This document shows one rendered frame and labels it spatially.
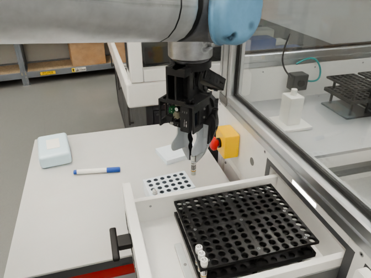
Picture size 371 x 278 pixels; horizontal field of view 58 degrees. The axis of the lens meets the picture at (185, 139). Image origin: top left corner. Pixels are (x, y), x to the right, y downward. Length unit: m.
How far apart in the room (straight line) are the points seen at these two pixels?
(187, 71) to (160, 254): 0.35
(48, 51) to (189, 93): 4.21
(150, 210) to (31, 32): 0.54
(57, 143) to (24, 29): 0.91
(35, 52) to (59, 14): 4.46
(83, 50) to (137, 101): 3.00
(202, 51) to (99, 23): 0.29
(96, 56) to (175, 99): 3.80
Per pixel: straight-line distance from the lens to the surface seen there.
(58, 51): 4.72
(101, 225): 0.87
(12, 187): 2.48
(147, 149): 1.14
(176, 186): 0.90
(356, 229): 0.61
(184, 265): 0.65
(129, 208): 0.64
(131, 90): 1.32
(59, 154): 1.10
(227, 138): 0.91
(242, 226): 0.65
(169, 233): 0.72
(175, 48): 0.55
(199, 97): 0.58
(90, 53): 4.32
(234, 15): 0.35
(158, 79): 1.33
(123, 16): 0.29
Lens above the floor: 1.35
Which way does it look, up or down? 29 degrees down
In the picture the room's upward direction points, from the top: straight up
